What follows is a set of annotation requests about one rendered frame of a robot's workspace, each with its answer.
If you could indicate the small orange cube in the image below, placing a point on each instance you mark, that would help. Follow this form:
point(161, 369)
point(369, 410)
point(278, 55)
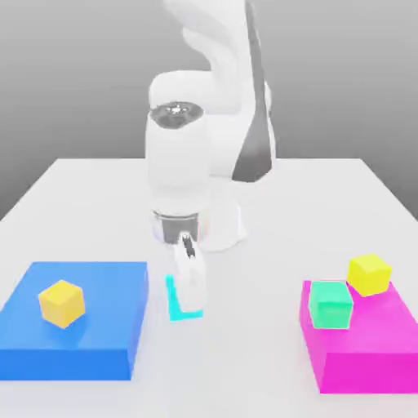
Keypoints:
point(62, 303)

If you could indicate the large blue box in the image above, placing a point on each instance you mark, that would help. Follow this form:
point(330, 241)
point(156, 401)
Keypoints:
point(98, 313)

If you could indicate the small green cube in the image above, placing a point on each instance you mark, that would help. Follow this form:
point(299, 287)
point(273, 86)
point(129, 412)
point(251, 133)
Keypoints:
point(329, 305)

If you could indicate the small cyan cube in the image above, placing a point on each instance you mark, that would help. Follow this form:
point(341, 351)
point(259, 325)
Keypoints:
point(173, 308)

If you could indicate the large magenta box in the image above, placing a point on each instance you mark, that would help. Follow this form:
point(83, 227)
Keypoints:
point(369, 352)

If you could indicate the small yellow cube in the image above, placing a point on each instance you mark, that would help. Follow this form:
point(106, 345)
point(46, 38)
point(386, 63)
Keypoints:
point(369, 274)

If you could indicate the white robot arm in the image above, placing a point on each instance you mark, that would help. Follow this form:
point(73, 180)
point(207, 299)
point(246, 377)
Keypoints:
point(178, 156)

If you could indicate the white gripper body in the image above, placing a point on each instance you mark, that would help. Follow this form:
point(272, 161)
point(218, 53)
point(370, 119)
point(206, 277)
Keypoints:
point(193, 281)

